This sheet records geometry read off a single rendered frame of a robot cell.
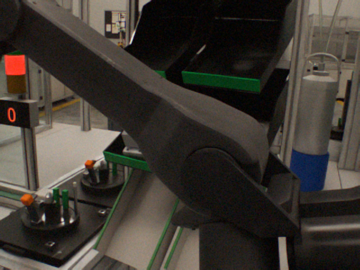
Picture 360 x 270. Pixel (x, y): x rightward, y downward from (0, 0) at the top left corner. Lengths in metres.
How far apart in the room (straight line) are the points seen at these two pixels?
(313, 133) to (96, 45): 1.21
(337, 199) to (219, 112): 0.09
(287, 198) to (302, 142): 1.20
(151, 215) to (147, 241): 0.06
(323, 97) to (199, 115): 1.19
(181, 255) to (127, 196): 0.17
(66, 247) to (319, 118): 0.98
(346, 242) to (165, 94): 0.14
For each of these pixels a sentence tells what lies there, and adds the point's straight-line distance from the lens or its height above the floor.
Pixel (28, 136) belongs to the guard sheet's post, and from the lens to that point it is 1.09.
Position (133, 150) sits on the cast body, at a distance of 0.65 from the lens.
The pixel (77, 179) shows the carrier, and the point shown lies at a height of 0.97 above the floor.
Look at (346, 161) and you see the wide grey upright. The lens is 1.80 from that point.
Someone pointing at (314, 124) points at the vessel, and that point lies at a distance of 1.40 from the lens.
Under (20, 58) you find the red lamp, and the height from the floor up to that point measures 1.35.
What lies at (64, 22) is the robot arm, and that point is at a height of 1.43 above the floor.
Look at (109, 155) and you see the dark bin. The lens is 0.68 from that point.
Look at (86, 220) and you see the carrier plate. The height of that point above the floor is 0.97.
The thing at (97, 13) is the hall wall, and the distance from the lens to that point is 12.15.
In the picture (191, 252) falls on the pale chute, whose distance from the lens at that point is 0.72.
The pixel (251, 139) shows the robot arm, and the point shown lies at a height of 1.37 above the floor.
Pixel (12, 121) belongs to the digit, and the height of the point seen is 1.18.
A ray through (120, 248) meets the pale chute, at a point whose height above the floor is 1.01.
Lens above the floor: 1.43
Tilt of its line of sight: 16 degrees down
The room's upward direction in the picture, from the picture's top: 3 degrees clockwise
